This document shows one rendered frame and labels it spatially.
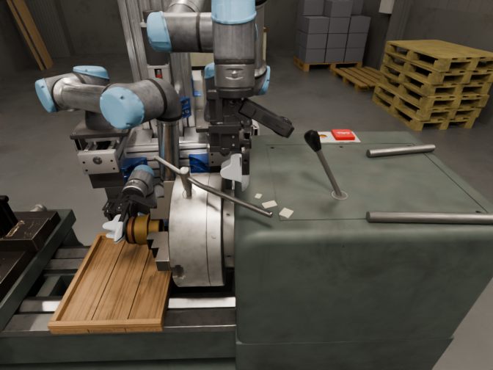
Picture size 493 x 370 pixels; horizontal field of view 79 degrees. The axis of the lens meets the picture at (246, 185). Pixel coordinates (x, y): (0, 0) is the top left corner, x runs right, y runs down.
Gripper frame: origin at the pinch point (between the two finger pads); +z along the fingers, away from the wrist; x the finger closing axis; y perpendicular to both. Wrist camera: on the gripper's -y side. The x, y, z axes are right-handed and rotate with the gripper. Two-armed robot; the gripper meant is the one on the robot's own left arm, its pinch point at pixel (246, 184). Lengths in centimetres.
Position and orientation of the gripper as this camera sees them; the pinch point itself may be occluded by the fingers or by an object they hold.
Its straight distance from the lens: 64.9
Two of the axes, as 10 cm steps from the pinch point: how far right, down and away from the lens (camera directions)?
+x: 0.3, 4.1, -9.1
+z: 0.0, 9.1, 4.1
